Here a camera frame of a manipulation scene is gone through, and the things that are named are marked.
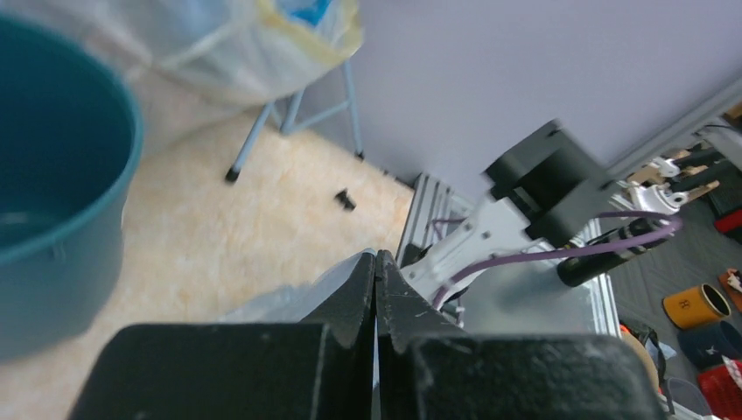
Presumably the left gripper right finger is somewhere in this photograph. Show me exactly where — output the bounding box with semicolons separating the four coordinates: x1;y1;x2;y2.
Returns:
375;250;666;419

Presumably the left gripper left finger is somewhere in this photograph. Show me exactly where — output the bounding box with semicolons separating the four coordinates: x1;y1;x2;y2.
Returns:
69;252;376;419

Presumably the light blue trash bag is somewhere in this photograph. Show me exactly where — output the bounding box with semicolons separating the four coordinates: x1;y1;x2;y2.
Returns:
217;248;376;324

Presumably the teal plastic trash bin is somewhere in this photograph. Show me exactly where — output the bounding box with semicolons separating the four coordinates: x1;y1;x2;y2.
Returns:
1;14;144;362

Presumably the large translucent sack of bags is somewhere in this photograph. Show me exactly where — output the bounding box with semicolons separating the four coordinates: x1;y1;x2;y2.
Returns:
1;1;364;106

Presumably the small black floor piece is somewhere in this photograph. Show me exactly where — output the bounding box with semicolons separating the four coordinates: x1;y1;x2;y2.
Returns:
334;188;356;212

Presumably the orange cylindrical container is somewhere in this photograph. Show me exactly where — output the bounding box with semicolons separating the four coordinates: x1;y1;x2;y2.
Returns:
661;283;732;330

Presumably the red plastic basket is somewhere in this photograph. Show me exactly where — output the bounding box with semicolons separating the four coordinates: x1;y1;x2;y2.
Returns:
697;357;741;420

